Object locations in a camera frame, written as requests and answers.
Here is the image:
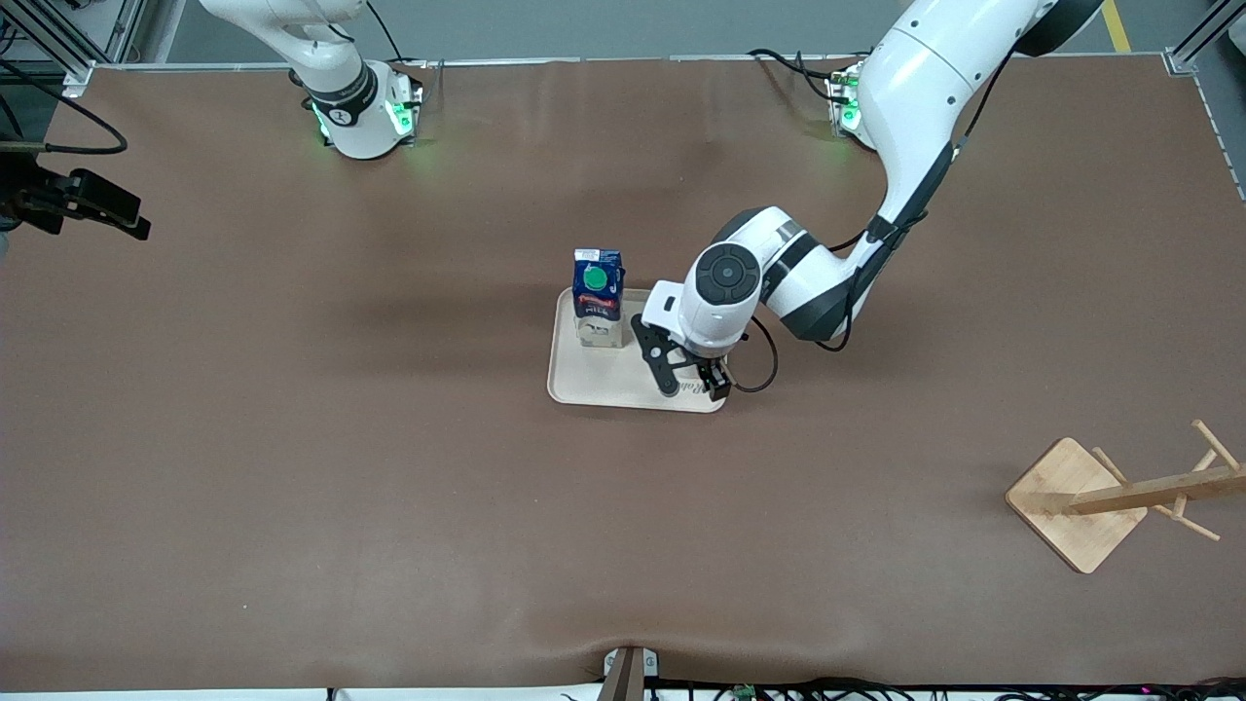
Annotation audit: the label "wooden cup rack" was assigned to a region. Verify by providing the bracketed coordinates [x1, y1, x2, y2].
[1005, 420, 1246, 575]

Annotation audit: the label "blue milk carton green cap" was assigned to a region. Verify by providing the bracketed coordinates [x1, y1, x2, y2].
[571, 248, 626, 350]

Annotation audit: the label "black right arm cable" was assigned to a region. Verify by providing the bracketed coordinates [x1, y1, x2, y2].
[0, 56, 128, 155]

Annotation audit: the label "beige plastic tray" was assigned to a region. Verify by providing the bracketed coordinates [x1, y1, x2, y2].
[547, 286, 729, 414]

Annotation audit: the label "aluminium frame profile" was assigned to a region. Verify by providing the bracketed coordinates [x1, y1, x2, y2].
[0, 0, 147, 98]
[1165, 0, 1246, 77]

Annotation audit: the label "black base cables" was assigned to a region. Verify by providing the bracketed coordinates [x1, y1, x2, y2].
[748, 47, 860, 137]

